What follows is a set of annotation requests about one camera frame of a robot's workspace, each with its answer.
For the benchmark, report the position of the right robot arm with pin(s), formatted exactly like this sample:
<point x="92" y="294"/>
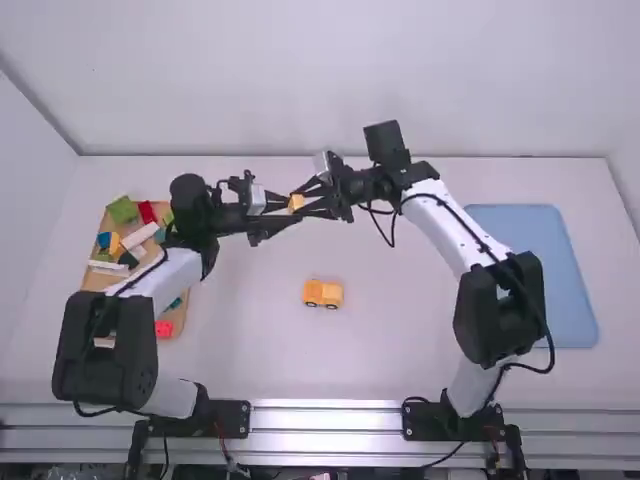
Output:
<point x="450" y="225"/>

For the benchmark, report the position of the red toy brick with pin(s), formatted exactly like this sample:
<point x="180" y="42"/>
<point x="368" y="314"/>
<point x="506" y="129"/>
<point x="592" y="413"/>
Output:
<point x="147" y="212"/>
<point x="164" y="330"/>

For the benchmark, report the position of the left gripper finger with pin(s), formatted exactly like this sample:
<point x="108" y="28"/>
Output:
<point x="277" y="199"/>
<point x="282" y="222"/>

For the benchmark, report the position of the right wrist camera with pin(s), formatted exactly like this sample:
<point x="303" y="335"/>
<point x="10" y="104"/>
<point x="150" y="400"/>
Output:
<point x="323" y="166"/>

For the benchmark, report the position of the silver rails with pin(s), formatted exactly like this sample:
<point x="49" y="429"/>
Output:
<point x="325" y="425"/>

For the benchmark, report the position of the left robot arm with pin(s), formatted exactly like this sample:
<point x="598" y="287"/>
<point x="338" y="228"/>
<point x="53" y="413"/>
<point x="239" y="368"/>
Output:
<point x="160" y="280"/>

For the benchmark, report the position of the yellow toy car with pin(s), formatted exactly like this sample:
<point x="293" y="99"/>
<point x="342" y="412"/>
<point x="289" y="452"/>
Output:
<point x="322" y="293"/>

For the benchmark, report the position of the pile of toy bricks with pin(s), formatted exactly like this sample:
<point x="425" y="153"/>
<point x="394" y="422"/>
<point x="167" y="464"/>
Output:
<point x="112" y="250"/>

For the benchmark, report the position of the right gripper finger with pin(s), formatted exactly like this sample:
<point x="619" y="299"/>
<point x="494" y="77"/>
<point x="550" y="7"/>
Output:
<point x="314" y="185"/>
<point x="320" y="207"/>

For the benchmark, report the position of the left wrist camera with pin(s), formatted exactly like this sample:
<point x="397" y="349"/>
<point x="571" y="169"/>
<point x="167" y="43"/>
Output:
<point x="256" y="200"/>

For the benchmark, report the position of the teal toy brick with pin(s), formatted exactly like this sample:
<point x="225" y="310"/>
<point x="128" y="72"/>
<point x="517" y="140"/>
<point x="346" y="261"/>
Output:
<point x="160" y="235"/>

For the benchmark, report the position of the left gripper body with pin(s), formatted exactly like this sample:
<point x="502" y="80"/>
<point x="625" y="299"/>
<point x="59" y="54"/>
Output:
<point x="235" y="220"/>

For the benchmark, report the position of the yellow toy brick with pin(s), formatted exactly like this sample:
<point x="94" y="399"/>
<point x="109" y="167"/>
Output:
<point x="297" y="202"/>

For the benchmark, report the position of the blue mat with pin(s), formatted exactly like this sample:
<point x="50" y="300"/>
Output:
<point x="550" y="240"/>

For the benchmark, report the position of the green toy brick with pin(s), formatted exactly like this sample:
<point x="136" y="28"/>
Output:
<point x="175" y="304"/>
<point x="122" y="210"/>

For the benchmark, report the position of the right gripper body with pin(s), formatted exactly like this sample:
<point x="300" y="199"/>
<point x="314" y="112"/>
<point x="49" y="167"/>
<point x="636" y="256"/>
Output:
<point x="347" y="190"/>

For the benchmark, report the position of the white toy brick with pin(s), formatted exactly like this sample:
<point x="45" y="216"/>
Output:
<point x="139" y="236"/>

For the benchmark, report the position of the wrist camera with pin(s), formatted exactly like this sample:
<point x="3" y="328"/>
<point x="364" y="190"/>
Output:
<point x="323" y="166"/>
<point x="256" y="200"/>

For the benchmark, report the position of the tan tray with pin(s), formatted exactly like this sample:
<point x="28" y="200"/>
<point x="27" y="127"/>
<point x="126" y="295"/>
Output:
<point x="95" y="285"/>

